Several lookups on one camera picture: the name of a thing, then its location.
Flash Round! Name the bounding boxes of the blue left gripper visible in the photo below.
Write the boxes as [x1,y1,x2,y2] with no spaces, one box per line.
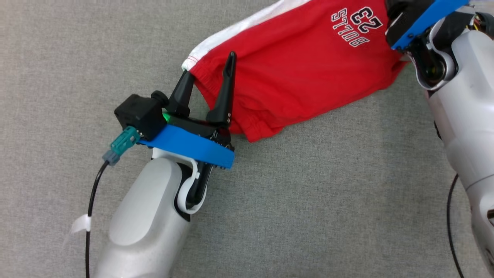
[138,51,237,170]

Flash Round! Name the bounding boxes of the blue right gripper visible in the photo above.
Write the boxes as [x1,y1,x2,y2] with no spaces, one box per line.
[385,0,469,51]

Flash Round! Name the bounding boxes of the red basketball shorts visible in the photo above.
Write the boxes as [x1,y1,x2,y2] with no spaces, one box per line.
[181,0,409,142]

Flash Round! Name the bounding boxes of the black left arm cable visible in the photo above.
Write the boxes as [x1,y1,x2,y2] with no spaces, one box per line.
[69,127,141,278]

